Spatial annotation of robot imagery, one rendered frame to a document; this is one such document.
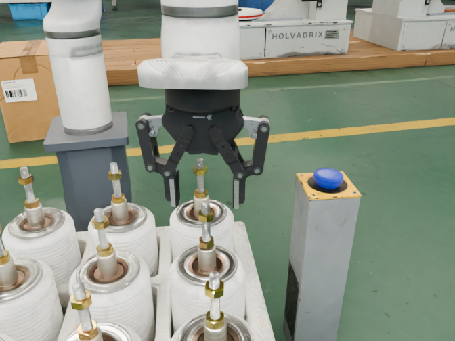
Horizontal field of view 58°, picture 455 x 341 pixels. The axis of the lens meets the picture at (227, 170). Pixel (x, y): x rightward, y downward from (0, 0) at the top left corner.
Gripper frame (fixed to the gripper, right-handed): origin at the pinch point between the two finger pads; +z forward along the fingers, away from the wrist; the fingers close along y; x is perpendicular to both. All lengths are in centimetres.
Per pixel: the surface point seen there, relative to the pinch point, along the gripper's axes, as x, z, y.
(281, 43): -199, 19, -20
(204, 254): 1.1, 7.7, 0.2
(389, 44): -229, 25, -89
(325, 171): -11.0, 2.3, -15.2
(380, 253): -36, 35, -35
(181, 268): 1.0, 10.0, 3.1
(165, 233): -16.0, 17.3, 8.9
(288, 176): -71, 35, -17
